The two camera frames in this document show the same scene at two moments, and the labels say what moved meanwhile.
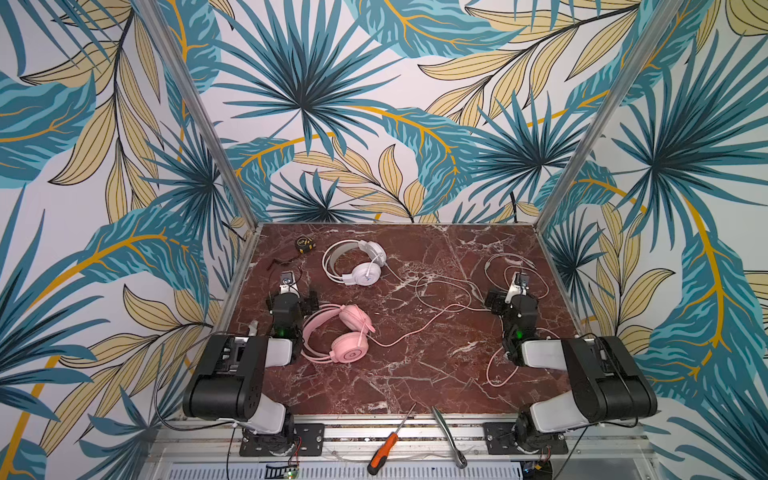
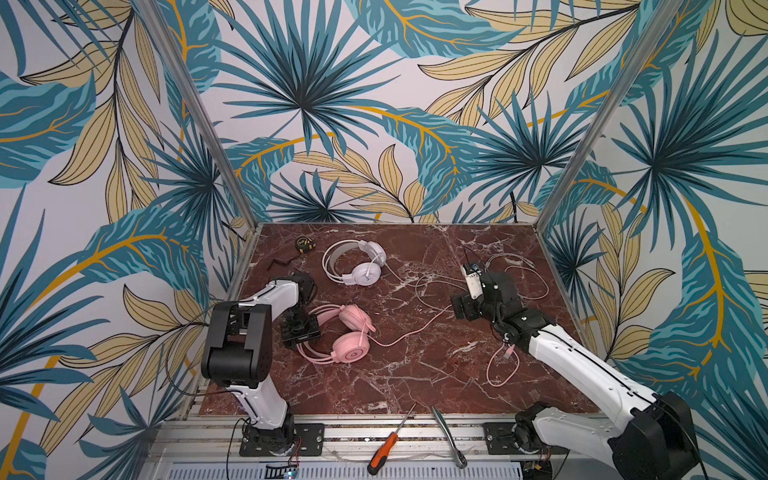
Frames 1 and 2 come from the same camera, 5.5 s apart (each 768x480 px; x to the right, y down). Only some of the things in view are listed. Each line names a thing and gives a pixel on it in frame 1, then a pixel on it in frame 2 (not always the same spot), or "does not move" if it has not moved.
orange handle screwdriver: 379,458 does not move
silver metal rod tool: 460,457 does not move
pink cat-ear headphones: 352,345 does not move
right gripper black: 514,299 → 466,305
